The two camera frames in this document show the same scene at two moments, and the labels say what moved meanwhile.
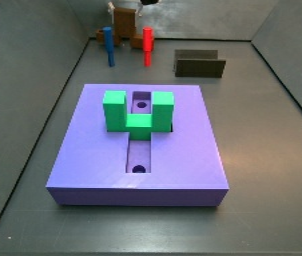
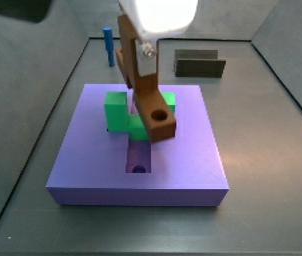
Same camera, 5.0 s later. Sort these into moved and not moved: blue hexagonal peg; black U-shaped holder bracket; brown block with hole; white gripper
Moved: brown block with hole; white gripper
Not moved: blue hexagonal peg; black U-shaped holder bracket
